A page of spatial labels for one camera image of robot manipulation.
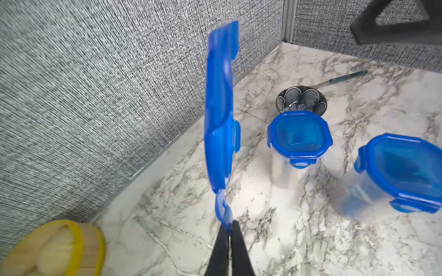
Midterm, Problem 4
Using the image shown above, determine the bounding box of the clear plastic container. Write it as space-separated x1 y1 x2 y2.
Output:
330 170 399 223
270 147 319 190

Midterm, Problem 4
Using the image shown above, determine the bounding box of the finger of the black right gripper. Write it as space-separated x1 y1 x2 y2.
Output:
350 0 442 45

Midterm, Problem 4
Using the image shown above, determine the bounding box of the blue lid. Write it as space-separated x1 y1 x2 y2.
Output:
204 21 241 232
267 111 333 169
354 133 442 213

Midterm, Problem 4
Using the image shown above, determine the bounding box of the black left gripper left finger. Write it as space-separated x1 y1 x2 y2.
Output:
204 225 230 276

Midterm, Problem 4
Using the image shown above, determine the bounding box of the blue lid back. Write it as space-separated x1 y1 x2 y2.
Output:
204 21 241 232

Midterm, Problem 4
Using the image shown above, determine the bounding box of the yellow bamboo steamer basket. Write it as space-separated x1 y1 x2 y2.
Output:
1 220 106 276

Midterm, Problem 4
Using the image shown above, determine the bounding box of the green handled utensil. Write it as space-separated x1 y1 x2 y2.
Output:
311 70 368 89

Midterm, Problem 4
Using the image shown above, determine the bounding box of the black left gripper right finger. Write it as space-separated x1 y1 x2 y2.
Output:
231 220 255 276

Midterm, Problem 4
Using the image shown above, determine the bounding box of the left cream dumpling bun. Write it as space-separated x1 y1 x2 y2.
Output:
37 228 74 276

